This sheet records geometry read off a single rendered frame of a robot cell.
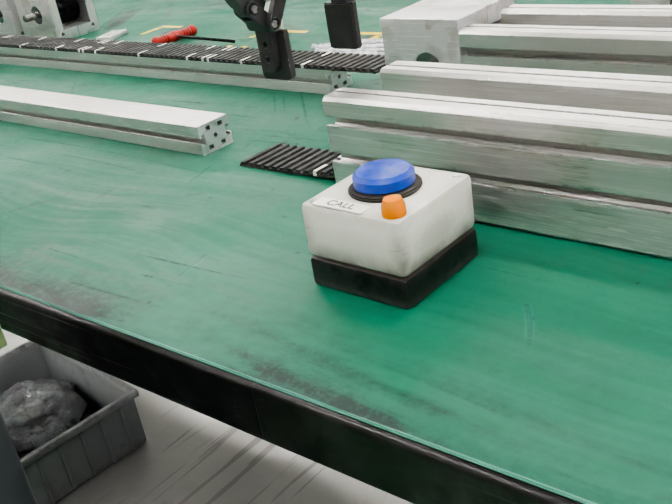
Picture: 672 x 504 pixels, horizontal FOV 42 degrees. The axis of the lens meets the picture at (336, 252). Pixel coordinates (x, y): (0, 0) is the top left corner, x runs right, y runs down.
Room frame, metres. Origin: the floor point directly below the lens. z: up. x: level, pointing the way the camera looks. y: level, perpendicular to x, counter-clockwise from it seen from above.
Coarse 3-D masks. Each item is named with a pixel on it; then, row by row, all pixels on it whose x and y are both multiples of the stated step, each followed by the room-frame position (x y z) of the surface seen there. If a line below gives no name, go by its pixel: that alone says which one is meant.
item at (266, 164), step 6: (282, 150) 0.79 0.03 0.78; (288, 150) 0.79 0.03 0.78; (294, 150) 0.78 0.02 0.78; (300, 150) 0.79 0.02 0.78; (276, 156) 0.78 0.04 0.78; (282, 156) 0.77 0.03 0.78; (288, 156) 0.77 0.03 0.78; (264, 162) 0.77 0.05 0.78; (270, 162) 0.76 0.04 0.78; (276, 162) 0.76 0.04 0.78; (258, 168) 0.76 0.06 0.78; (264, 168) 0.76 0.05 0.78; (270, 168) 0.75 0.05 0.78
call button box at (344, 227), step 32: (352, 192) 0.52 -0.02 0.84; (416, 192) 0.51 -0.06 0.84; (448, 192) 0.50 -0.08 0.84; (320, 224) 0.51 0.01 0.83; (352, 224) 0.49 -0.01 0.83; (384, 224) 0.47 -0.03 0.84; (416, 224) 0.48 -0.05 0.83; (448, 224) 0.50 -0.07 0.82; (320, 256) 0.52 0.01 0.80; (352, 256) 0.49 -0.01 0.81; (384, 256) 0.48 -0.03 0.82; (416, 256) 0.48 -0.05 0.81; (448, 256) 0.50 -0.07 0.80; (352, 288) 0.50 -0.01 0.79; (384, 288) 0.48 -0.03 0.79; (416, 288) 0.47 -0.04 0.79
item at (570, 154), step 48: (336, 96) 0.66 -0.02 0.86; (384, 96) 0.64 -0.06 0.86; (432, 96) 0.62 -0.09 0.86; (480, 96) 0.65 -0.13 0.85; (528, 96) 0.62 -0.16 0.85; (576, 96) 0.59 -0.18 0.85; (624, 96) 0.57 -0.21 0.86; (336, 144) 0.66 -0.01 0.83; (384, 144) 0.62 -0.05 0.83; (432, 144) 0.59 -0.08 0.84; (480, 144) 0.56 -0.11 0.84; (528, 144) 0.55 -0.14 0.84; (576, 144) 0.51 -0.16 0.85; (624, 144) 0.49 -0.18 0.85; (480, 192) 0.57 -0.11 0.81; (528, 192) 0.54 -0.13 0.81; (576, 192) 0.53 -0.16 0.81; (624, 192) 0.49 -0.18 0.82; (576, 240) 0.52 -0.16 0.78; (624, 240) 0.49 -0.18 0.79
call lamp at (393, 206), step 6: (384, 198) 0.48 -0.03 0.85; (390, 198) 0.48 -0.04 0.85; (396, 198) 0.48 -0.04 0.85; (402, 198) 0.48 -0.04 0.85; (384, 204) 0.48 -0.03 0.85; (390, 204) 0.47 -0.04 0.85; (396, 204) 0.47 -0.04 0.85; (402, 204) 0.48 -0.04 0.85; (384, 210) 0.48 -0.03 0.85; (390, 210) 0.47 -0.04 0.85; (396, 210) 0.47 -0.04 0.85; (402, 210) 0.47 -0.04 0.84; (384, 216) 0.48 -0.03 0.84; (390, 216) 0.47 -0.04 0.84; (396, 216) 0.47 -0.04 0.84; (402, 216) 0.47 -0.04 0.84
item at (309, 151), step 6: (306, 150) 0.78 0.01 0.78; (312, 150) 0.77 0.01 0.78; (318, 150) 0.77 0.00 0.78; (294, 156) 0.77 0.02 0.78; (300, 156) 0.76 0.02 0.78; (306, 156) 0.76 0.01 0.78; (282, 162) 0.76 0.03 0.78; (288, 162) 0.76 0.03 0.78; (294, 162) 0.75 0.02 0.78; (276, 168) 0.75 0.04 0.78; (282, 168) 0.74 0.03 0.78
